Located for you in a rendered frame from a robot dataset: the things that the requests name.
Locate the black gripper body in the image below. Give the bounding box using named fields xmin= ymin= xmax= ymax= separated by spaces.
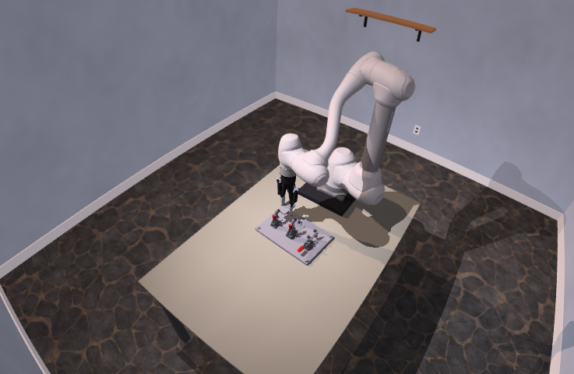
xmin=280 ymin=175 xmax=296 ymax=190

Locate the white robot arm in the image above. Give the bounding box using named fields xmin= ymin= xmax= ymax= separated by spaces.
xmin=278 ymin=51 xmax=415 ymax=205

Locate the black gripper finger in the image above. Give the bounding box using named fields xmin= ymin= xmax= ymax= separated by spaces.
xmin=287 ymin=185 xmax=300 ymax=212
xmin=276 ymin=178 xmax=287 ymax=206

